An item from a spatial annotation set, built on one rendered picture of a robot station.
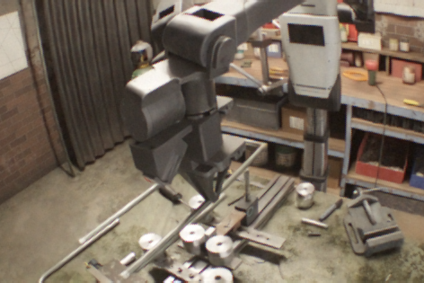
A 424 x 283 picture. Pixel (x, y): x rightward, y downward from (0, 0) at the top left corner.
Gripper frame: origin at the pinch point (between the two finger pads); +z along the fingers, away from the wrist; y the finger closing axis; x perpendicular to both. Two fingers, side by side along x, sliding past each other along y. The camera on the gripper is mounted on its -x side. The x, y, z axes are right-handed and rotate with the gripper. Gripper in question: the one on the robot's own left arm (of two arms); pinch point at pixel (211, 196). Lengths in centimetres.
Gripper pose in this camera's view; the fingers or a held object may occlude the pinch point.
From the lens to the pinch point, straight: 51.6
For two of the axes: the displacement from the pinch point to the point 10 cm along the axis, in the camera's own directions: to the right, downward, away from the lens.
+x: 5.7, -4.6, 6.8
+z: 1.4, 8.7, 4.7
